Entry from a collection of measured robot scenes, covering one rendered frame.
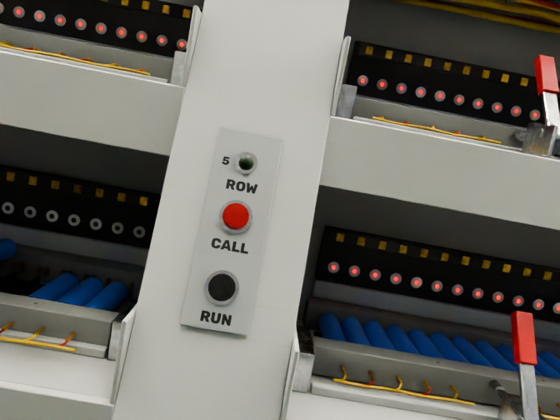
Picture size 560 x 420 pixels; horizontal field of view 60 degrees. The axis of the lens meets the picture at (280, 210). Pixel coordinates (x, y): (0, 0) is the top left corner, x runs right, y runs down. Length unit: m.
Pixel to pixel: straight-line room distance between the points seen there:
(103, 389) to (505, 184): 0.28
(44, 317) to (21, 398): 0.06
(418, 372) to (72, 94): 0.31
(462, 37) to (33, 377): 0.53
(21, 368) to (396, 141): 0.27
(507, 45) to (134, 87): 0.44
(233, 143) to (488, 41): 0.39
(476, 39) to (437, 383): 0.39
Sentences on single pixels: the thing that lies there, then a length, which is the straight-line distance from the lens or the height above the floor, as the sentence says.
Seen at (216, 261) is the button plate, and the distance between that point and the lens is 0.30.
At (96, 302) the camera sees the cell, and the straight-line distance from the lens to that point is 0.40.
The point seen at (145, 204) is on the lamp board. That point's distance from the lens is 0.47.
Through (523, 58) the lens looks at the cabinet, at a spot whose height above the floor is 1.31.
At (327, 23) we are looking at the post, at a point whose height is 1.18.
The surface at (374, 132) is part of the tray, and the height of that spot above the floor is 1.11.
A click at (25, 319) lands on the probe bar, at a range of 0.37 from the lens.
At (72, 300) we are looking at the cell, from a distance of 0.40.
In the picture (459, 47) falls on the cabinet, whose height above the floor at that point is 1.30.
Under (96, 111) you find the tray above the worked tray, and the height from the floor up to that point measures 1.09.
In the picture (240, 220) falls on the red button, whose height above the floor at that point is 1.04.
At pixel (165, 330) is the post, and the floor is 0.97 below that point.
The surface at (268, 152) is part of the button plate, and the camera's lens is 0.31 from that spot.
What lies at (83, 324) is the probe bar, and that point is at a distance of 0.36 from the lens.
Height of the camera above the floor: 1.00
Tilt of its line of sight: 10 degrees up
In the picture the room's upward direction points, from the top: 10 degrees clockwise
